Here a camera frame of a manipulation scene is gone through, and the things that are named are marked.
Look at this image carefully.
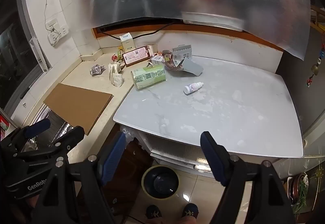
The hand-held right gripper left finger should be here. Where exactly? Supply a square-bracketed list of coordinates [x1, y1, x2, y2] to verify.
[32, 132, 127, 224]

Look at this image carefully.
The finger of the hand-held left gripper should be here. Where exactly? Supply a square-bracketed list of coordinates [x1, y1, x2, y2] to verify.
[0, 119, 51, 153]
[13, 126, 85, 163]

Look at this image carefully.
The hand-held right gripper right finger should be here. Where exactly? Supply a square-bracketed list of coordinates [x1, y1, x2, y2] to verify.
[200, 131, 296, 224]

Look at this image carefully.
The round dark trash bin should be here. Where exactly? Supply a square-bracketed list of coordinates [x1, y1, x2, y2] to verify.
[141, 165, 179, 200]

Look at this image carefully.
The tall white carton box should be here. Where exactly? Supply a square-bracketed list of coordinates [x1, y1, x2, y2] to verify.
[119, 32, 135, 52]

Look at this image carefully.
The brown wooden cabinet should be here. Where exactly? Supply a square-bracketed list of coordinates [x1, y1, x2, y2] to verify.
[102, 131, 154, 215]

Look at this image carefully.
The brown cardboard sheet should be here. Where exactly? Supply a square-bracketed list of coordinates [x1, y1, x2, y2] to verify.
[43, 83, 113, 136]

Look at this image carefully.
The dark blue shoe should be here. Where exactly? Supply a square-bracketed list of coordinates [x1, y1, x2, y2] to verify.
[145, 204, 163, 219]
[182, 203, 199, 218]

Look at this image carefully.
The dark window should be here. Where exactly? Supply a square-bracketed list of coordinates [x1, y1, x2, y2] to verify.
[0, 0, 51, 113]

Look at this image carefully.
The crumpled silver foil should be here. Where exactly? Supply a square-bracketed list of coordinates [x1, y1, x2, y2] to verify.
[90, 64, 106, 77]

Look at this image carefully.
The white plastic strip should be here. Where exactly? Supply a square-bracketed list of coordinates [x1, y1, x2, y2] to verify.
[29, 37, 49, 72]

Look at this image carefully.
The small white dropper bottle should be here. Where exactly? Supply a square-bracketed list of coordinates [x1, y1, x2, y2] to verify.
[183, 82, 205, 95]

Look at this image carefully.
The green tissue packet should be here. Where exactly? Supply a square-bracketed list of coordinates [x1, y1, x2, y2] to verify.
[131, 65, 167, 90]

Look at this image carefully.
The green plant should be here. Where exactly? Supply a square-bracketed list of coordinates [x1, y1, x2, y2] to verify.
[292, 173, 315, 217]

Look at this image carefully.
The red pink flat box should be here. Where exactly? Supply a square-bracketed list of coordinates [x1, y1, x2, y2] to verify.
[122, 46, 151, 66]

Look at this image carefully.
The brown snack wrapper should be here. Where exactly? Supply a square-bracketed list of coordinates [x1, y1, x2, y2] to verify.
[162, 50, 187, 76]

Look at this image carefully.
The small white box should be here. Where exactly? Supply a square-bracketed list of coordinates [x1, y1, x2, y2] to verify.
[151, 54, 164, 67]

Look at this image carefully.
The grey white printed box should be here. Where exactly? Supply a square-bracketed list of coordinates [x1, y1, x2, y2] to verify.
[173, 45, 193, 60]

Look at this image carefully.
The hanging bell ornament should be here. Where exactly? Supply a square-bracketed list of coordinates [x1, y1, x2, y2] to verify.
[306, 36, 325, 87]

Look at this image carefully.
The white wall socket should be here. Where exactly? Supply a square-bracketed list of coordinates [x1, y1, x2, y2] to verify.
[46, 18, 69, 47]

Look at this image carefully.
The thick black cable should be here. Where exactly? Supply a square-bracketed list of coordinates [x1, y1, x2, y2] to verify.
[98, 23, 176, 40]

